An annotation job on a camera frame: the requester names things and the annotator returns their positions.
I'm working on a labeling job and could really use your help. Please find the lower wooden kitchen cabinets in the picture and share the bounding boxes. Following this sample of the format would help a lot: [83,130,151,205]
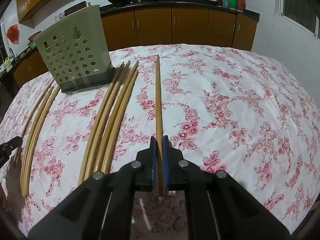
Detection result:
[13,5,259,86]

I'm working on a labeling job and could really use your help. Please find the yellow detergent bottle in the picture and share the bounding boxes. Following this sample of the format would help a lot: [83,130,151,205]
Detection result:
[3,57,12,72]

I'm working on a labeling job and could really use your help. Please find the sink faucet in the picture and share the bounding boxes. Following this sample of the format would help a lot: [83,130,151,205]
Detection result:
[9,48,17,61]

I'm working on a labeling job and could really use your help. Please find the stacked bowls on counter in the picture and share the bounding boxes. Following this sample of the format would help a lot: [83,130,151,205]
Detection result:
[28,31,41,49]

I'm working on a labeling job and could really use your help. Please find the green perforated utensil holder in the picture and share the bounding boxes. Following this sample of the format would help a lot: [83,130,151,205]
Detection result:
[34,5,115,93]

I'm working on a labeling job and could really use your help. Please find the dark cutting board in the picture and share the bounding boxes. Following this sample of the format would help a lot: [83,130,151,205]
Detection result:
[64,1,87,16]

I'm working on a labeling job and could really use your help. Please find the right window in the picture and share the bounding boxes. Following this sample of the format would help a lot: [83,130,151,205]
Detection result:
[280,0,319,39]

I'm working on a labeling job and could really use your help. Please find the red plastic bag on wall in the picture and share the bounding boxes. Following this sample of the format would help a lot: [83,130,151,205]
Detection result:
[6,24,20,44]

